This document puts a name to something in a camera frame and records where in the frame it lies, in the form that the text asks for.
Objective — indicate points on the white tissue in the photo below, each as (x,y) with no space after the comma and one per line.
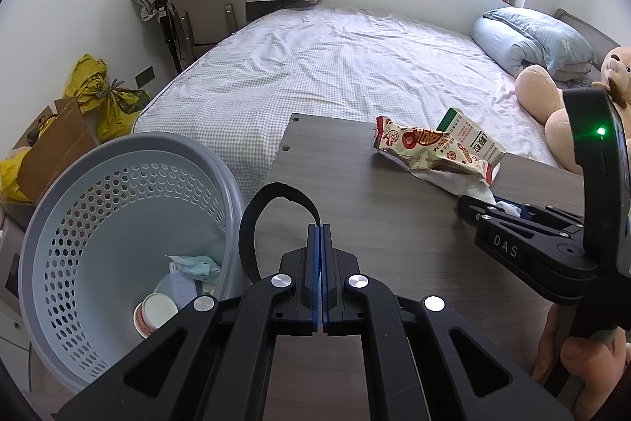
(473,191)

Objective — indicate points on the brown cardboard box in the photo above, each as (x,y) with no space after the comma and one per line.
(54,154)

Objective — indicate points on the white and green drink carton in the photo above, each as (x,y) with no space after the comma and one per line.
(475,140)

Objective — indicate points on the person's right hand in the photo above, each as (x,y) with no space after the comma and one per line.
(591,366)

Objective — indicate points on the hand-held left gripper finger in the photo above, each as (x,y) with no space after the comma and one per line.
(314,283)
(325,283)

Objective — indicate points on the red and cream snack wrapper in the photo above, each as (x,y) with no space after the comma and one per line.
(419,142)

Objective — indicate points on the light blue tissue packet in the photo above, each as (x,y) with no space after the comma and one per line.
(197,268)

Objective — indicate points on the light blue rolled quilt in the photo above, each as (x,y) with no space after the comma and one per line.
(498,41)

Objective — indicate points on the grey-blue perforated plastic basket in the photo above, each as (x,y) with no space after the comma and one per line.
(88,228)

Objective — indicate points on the bed with checked sheet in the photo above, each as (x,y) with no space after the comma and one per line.
(320,66)

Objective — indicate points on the white cabinet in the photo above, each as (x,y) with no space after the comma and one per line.
(12,283)

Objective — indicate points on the tan teddy bear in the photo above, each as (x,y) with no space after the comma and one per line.
(537,90)

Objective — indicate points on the dark wall socket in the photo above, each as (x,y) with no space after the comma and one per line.
(145,76)

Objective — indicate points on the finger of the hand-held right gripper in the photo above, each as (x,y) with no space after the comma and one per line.
(552,219)
(475,211)

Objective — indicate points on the red and white paper cup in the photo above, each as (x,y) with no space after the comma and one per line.
(153,317)

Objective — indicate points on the grey bed headboard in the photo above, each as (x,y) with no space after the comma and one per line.
(586,29)

